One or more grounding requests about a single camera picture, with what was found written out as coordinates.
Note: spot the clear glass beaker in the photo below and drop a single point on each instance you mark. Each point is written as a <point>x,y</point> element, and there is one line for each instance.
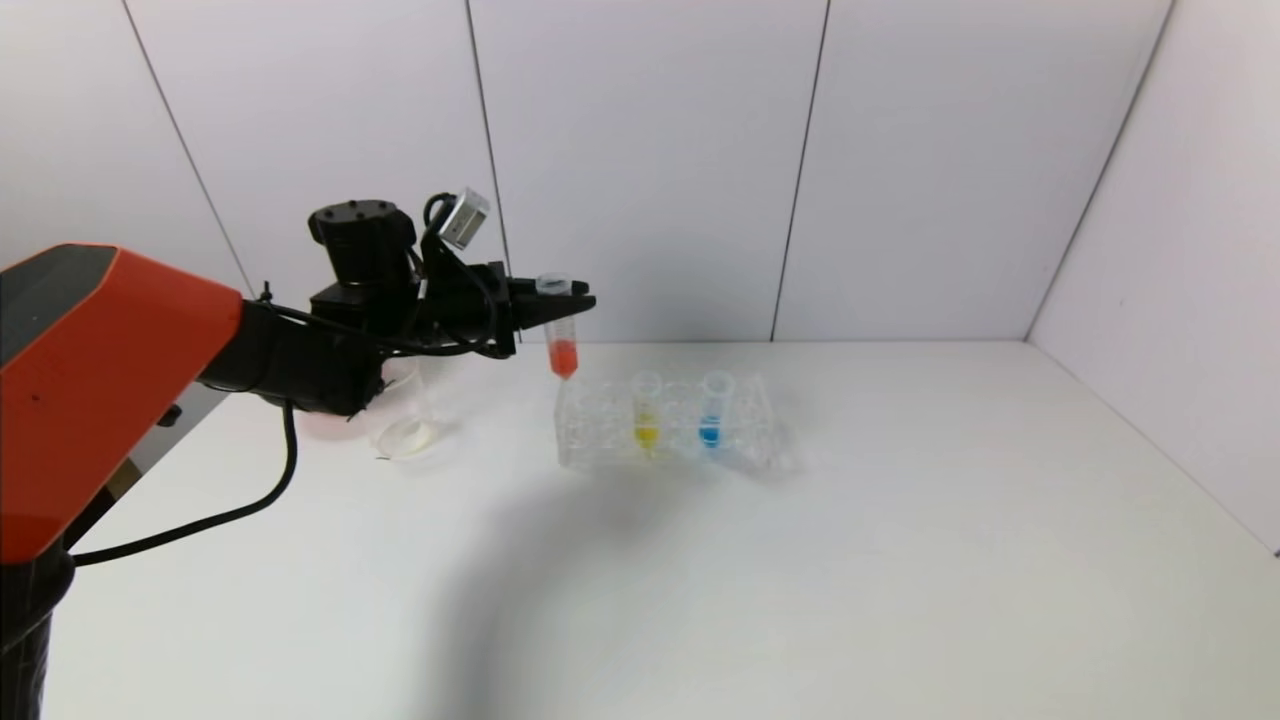
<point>410,435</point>

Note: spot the test tube with blue pigment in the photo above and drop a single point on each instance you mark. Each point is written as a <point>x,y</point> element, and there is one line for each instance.
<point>710,433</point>

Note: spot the test tube with red pigment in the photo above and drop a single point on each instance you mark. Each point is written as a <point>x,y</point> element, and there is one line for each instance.
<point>564,355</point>

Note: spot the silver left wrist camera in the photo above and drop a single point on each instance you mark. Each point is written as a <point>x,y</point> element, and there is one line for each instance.
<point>465,217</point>

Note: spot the clear acrylic test tube rack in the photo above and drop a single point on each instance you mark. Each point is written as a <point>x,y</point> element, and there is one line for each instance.
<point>600,430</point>

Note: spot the pink plastic bowl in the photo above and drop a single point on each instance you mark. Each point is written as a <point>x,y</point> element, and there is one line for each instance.
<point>330,425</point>

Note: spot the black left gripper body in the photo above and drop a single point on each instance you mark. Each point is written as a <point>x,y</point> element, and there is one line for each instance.
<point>503,305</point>

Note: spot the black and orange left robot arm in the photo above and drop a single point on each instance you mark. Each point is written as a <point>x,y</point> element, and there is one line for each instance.
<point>100,370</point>

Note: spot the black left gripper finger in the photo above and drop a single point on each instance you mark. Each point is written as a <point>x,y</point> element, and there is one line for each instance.
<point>525,289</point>
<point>535,310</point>

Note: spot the test tube with yellow pigment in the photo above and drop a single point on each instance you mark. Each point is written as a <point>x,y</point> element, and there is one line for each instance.
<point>646,433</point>

